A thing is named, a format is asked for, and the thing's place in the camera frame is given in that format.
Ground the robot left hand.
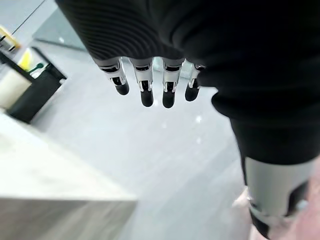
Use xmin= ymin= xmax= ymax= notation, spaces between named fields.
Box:
xmin=54 ymin=0 xmax=320 ymax=240

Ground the cream white container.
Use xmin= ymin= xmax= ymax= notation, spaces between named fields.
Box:
xmin=0 ymin=67 xmax=33 ymax=110

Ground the green handled tool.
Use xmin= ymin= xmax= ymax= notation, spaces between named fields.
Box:
xmin=29 ymin=63 xmax=44 ymax=74

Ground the yellow framed object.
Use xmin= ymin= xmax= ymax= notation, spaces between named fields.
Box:
xmin=0 ymin=24 xmax=22 ymax=53

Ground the dark grey floor mat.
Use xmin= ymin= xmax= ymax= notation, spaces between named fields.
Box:
xmin=32 ymin=9 xmax=89 ymax=52

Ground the black storage bin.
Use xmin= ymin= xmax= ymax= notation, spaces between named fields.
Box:
xmin=0 ymin=46 xmax=68 ymax=124

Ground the yellow item in bin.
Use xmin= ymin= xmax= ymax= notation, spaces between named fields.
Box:
xmin=19 ymin=48 xmax=35 ymax=72

